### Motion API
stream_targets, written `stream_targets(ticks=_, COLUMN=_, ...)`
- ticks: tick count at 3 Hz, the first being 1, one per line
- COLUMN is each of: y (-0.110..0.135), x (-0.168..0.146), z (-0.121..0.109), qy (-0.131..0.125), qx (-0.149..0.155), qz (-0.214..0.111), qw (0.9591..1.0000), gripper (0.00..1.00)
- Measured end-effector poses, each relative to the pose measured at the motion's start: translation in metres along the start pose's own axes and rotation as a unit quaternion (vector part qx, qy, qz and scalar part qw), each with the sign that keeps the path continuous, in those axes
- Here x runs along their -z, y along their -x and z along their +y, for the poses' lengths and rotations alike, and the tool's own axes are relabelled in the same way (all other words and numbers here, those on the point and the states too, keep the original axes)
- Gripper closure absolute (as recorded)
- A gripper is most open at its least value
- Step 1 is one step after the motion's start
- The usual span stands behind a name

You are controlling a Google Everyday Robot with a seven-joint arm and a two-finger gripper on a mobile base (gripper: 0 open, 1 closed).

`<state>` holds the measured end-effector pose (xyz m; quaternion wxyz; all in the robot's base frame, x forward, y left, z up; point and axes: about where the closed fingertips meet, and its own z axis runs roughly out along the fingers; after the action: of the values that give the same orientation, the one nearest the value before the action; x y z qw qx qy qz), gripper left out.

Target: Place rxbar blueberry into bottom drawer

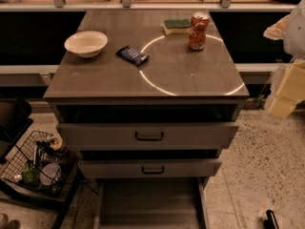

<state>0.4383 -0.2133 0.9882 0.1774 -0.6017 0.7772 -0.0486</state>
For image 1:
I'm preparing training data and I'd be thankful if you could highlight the grey drawer cabinet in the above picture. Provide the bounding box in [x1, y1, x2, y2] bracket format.
[43, 9, 251, 229]

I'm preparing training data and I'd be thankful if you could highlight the grey drawer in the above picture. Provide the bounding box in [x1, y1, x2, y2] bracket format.
[78, 158, 221, 178]
[93, 178, 210, 229]
[57, 122, 238, 151]

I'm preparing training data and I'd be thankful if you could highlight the white ceramic bowl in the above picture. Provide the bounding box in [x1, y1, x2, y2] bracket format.
[64, 31, 108, 58]

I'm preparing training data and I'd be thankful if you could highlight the green yellow sponge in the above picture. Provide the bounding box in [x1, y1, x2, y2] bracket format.
[163, 19, 191, 34]

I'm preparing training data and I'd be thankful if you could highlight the black wire basket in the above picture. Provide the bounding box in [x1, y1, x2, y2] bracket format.
[1, 131, 76, 195]

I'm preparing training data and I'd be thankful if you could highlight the green item in basket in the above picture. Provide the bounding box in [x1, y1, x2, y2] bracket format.
[22, 160, 40, 186]

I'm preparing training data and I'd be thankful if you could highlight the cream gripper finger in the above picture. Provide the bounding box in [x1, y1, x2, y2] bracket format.
[267, 61, 305, 118]

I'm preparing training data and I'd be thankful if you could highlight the dark blue rxbar wrapper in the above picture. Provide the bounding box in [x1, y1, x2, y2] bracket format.
[116, 46, 150, 66]

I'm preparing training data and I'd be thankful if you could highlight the white cup in basket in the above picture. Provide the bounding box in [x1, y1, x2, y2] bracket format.
[39, 162, 61, 186]

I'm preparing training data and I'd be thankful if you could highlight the crushed red soda can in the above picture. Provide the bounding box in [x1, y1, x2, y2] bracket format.
[188, 11, 210, 51]

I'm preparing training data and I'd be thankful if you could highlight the middle grey drawer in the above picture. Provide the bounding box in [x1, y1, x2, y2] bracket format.
[78, 158, 221, 178]

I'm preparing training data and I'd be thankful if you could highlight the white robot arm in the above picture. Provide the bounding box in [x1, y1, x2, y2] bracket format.
[264, 0, 305, 119]

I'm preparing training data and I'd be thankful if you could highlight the black object on floor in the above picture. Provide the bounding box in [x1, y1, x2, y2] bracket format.
[263, 210, 279, 229]

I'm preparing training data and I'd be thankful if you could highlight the bottom grey drawer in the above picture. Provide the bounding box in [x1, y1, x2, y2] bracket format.
[93, 178, 210, 229]

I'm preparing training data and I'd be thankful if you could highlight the top grey drawer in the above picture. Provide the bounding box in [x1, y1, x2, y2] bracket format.
[57, 122, 238, 151]

